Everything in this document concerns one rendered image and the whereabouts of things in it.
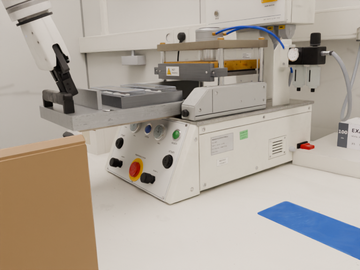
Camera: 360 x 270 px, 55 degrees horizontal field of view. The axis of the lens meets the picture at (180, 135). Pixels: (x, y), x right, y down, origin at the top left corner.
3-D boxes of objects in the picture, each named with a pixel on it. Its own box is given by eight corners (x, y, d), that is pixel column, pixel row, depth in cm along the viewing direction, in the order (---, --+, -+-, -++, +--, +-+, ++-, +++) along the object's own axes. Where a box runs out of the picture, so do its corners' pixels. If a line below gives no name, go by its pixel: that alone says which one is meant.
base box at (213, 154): (231, 139, 135) (231, 95, 131) (319, 160, 106) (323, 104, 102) (104, 170, 104) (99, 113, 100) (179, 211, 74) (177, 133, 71)
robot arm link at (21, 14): (1, 12, 70) (8, 26, 71) (10, 6, 63) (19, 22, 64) (39, -1, 74) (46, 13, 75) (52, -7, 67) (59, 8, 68)
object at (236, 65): (208, 72, 113) (207, 42, 111) (261, 74, 96) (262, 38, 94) (164, 75, 103) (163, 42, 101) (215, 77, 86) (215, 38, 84)
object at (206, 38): (216, 70, 120) (216, 31, 117) (293, 73, 96) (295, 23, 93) (158, 75, 106) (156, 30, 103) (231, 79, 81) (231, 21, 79)
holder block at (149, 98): (140, 95, 99) (139, 85, 98) (182, 100, 83) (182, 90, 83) (84, 100, 89) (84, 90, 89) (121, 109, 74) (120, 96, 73)
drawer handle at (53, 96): (51, 105, 82) (50, 89, 81) (75, 113, 70) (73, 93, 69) (43, 106, 81) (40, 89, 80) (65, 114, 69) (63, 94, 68)
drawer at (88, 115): (144, 106, 102) (142, 80, 100) (191, 115, 84) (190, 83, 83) (40, 120, 84) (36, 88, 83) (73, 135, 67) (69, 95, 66)
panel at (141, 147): (106, 170, 102) (126, 110, 103) (164, 201, 79) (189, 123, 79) (100, 168, 101) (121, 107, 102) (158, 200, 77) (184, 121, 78)
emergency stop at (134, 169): (132, 175, 92) (136, 160, 92) (139, 179, 89) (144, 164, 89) (126, 174, 91) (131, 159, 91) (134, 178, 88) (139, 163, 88)
